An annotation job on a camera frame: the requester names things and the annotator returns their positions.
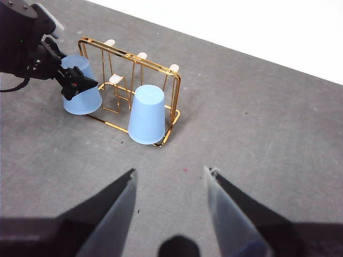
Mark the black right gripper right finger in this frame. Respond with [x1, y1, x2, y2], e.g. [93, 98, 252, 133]
[204, 165, 343, 257]

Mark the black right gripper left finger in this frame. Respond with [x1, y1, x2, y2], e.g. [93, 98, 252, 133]
[0, 168, 138, 257]

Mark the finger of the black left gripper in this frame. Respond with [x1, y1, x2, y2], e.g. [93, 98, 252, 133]
[44, 36, 68, 60]
[57, 66, 99, 101]

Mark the blue ribbed plastic cup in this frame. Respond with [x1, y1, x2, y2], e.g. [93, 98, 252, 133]
[61, 55, 103, 116]
[127, 84, 166, 146]

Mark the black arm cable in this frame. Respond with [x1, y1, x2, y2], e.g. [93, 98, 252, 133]
[0, 77, 30, 93]

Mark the gold wire cup rack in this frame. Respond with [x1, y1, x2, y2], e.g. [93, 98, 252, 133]
[77, 36, 182, 147]

